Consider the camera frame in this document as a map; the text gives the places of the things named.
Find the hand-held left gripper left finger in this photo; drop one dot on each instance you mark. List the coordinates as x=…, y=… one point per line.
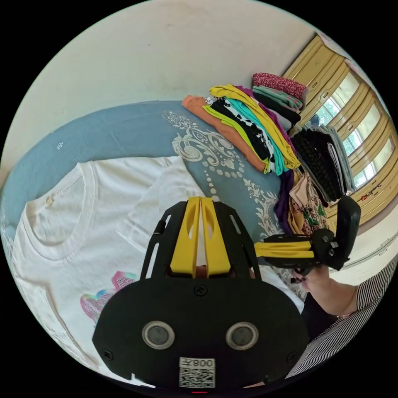
x=186, y=245

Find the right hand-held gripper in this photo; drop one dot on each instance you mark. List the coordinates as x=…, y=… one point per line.
x=325, y=248

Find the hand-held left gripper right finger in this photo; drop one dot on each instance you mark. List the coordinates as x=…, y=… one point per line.
x=216, y=248

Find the person's right forearm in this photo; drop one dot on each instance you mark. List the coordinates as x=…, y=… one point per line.
x=376, y=286

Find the person's right hand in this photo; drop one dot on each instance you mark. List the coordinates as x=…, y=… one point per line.
x=329, y=292

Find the person's body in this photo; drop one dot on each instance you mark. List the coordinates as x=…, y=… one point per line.
x=348, y=345

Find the white t-shirt with colourful print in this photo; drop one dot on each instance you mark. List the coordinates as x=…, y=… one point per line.
x=77, y=217

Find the pile of clothes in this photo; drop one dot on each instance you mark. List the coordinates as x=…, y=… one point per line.
x=248, y=124

